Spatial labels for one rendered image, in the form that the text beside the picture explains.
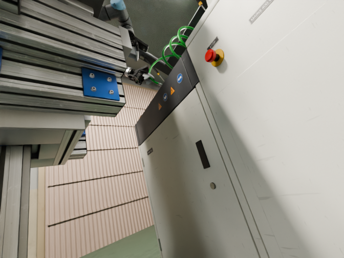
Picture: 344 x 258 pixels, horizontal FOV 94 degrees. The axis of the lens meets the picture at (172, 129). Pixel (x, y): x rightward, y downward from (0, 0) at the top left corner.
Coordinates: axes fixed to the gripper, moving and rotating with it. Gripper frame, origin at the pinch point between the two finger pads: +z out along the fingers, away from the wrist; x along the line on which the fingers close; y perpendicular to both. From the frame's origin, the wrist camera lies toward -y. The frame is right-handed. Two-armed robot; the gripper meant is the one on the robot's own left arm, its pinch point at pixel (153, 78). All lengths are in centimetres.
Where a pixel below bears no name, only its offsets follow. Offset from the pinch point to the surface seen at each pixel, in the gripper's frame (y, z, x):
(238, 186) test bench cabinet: 49, 75, 27
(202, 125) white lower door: 35, 58, 28
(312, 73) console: 29, 78, 52
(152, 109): 27.7, 22.6, 8.8
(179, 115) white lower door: 32, 45, 22
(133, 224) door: 118, -18, -196
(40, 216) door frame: 157, -92, -111
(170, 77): 18.9, 32.8, 27.7
